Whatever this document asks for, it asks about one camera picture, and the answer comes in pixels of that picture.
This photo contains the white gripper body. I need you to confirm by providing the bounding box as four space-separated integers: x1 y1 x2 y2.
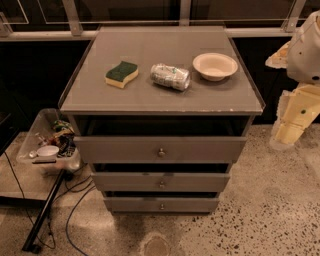
270 83 320 150

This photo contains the grey drawer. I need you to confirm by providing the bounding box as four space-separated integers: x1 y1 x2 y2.
74 136 246 164
104 197 219 213
92 172 230 192

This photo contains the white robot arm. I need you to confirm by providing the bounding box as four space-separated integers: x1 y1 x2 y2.
265 10 320 150

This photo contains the grey drawer cabinet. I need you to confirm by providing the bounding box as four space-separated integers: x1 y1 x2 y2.
59 27 264 200

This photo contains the grey bottom drawer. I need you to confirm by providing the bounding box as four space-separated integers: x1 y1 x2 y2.
104 197 219 213

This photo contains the grey top drawer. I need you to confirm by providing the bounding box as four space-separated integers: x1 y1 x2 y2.
74 136 246 164

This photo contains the white bowl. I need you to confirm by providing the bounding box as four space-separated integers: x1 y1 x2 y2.
193 53 238 81

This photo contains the crushed silver can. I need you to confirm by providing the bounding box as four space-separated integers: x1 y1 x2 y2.
150 63 190 91

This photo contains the green yellow sponge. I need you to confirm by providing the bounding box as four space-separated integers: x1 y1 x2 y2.
105 61 139 89

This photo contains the metal window railing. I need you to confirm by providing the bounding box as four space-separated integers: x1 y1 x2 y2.
1 0 319 41

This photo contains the clear plastic bin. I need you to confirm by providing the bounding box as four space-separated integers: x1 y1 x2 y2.
16 108 82 175

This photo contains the black metal bar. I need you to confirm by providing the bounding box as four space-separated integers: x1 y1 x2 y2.
22 169 66 252

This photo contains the black floor cable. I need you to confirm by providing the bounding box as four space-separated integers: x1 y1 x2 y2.
65 184 97 256

